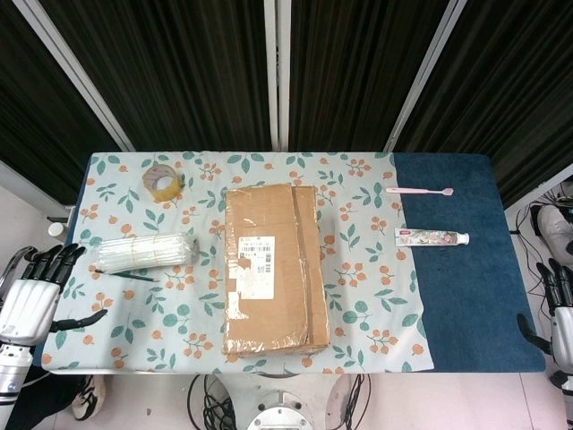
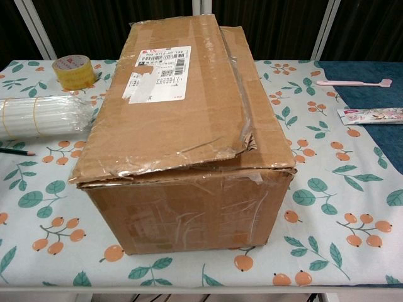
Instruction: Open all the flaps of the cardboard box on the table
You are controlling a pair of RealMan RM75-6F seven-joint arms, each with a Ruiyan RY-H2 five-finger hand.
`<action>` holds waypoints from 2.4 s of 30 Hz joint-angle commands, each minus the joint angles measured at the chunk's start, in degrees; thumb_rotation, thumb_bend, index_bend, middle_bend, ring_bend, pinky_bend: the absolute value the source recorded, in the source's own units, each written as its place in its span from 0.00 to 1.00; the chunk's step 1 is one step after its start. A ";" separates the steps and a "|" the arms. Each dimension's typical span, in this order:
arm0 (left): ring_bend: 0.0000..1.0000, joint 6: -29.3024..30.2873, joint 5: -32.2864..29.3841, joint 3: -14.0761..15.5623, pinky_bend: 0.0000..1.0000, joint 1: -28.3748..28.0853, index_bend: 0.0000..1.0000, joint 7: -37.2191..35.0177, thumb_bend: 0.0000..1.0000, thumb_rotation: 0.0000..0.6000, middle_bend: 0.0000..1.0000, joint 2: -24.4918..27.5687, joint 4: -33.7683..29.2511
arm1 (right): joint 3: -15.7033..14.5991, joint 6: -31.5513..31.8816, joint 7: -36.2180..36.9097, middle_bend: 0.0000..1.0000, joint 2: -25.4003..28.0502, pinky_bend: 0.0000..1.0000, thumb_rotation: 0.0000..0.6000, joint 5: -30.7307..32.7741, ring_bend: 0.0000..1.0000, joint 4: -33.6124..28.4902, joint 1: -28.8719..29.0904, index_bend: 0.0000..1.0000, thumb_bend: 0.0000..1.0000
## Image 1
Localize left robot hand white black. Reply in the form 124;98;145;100
0;244;109;347

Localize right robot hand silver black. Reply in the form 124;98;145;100
517;258;573;368

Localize cardboard box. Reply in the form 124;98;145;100
222;182;331;357

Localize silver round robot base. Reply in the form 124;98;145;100
246;389;315;430

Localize blue table mat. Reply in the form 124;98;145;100
33;153;546;374

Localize green pencil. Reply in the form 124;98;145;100
93;269;160;283

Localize white sneaker with black trim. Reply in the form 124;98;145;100
71;374;107;421

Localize white straws bundle in plastic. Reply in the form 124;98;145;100
92;231;201;274

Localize floral leaf print tablecloth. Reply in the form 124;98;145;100
39;150;435;375

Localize floral toothpaste tube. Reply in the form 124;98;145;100
394;227;471;247

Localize yellow packing tape roll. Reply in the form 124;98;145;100
141;164;186;203

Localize pink toothbrush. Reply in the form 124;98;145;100
386;186;455;197

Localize black floor cables tangle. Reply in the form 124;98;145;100
509;190;573;314

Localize black cable coil under table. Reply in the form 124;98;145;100
186;374;238;430

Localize white partition frame post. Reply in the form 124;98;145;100
263;0;291;151
383;0;469;152
12;0;136;152

